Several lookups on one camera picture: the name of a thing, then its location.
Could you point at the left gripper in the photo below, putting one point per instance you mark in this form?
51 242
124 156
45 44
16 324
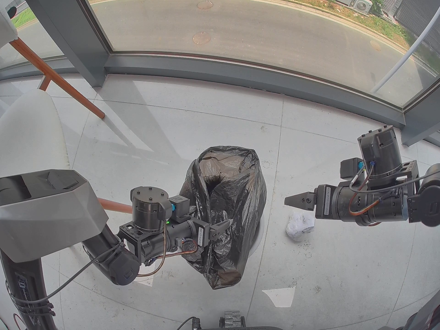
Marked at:
185 234

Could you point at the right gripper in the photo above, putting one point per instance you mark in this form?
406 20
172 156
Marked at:
361 205

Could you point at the white plastic wrapper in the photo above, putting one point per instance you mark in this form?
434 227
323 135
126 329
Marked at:
300 227

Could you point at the black plastic bag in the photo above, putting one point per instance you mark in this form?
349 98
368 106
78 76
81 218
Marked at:
233 201

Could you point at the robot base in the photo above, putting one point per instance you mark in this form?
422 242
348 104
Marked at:
233 318

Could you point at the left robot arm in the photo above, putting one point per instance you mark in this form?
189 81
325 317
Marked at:
51 211

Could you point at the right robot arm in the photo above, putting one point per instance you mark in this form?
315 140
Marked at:
381 156

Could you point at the white trash bin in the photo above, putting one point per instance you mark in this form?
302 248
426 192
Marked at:
261 235

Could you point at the white cushioned wooden chair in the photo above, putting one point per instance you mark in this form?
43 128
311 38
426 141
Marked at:
31 139

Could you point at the window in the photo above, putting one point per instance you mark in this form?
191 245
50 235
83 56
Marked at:
86 46

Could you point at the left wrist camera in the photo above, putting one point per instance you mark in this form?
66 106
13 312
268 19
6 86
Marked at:
179 206

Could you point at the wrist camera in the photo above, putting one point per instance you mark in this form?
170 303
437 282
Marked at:
350 168
179 206

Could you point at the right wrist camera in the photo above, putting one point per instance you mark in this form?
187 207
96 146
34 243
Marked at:
350 168

